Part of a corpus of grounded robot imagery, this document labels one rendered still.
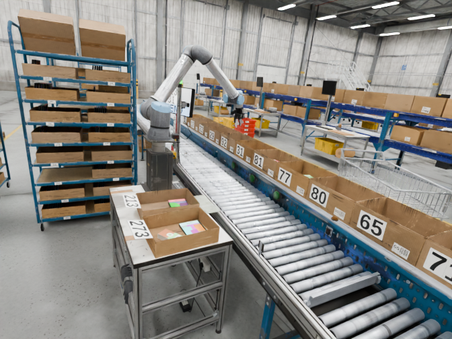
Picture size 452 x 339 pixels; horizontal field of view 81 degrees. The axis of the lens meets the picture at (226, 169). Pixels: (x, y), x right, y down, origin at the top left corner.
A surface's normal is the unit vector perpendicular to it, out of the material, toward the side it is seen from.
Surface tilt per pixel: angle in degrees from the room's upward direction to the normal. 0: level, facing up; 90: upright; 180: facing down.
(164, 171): 90
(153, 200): 89
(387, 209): 90
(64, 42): 118
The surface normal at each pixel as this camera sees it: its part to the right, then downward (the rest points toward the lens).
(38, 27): 0.33, 0.73
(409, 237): -0.89, 0.07
